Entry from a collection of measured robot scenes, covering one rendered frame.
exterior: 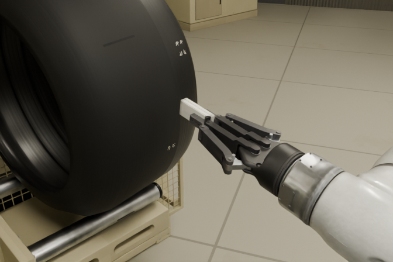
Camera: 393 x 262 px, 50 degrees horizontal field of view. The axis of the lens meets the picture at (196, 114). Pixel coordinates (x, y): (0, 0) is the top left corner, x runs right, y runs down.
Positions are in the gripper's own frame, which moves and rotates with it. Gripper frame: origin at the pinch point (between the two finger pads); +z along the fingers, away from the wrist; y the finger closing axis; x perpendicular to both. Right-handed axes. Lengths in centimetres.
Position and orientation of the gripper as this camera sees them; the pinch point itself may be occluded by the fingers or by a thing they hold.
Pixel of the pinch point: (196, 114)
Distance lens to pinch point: 72.4
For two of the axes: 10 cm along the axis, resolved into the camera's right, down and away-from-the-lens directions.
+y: -7.2, 3.1, -6.2
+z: -6.9, -4.4, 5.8
